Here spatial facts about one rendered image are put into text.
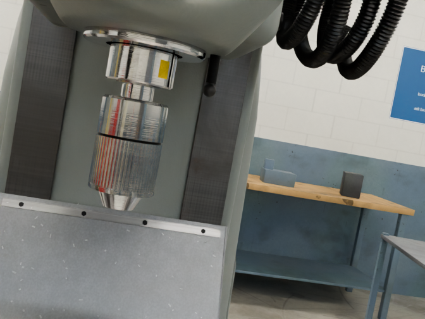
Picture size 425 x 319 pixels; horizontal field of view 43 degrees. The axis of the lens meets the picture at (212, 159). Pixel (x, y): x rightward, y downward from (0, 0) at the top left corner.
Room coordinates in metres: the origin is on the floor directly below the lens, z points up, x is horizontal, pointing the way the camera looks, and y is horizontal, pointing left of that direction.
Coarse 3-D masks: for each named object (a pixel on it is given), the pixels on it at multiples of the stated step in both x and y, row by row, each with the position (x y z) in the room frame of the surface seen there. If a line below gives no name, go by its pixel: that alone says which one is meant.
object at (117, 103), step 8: (104, 96) 0.37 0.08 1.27; (112, 96) 0.37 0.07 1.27; (120, 96) 0.36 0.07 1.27; (104, 104) 0.37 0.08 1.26; (112, 104) 0.36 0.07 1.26; (120, 104) 0.36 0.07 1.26; (128, 104) 0.36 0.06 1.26; (136, 104) 0.36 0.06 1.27; (144, 104) 0.36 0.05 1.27; (152, 104) 0.37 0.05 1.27; (160, 104) 0.37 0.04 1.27; (128, 112) 0.36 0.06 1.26; (136, 112) 0.36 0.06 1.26; (144, 112) 0.36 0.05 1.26; (152, 112) 0.37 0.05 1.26; (160, 112) 0.37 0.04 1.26
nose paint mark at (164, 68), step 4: (164, 60) 0.37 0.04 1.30; (160, 64) 0.37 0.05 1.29; (164, 64) 0.37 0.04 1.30; (168, 64) 0.37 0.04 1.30; (160, 68) 0.37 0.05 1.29; (164, 68) 0.37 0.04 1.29; (168, 68) 0.37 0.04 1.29; (160, 72) 0.37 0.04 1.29; (164, 72) 0.37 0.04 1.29; (160, 76) 0.37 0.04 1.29; (164, 76) 0.37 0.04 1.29
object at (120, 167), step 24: (120, 120) 0.36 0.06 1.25; (144, 120) 0.36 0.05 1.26; (96, 144) 0.37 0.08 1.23; (120, 144) 0.36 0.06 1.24; (144, 144) 0.37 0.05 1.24; (96, 168) 0.37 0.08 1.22; (120, 168) 0.36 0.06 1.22; (144, 168) 0.37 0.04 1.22; (120, 192) 0.36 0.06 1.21; (144, 192) 0.37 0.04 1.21
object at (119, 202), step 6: (102, 192) 0.37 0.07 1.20; (102, 198) 0.37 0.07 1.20; (108, 198) 0.37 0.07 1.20; (114, 198) 0.37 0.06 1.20; (120, 198) 0.37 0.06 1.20; (126, 198) 0.37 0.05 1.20; (132, 198) 0.37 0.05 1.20; (138, 198) 0.38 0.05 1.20; (102, 204) 0.38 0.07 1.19; (108, 204) 0.37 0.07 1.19; (114, 204) 0.37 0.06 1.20; (120, 204) 0.37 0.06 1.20; (126, 204) 0.37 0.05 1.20; (132, 204) 0.38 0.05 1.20; (126, 210) 0.38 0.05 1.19
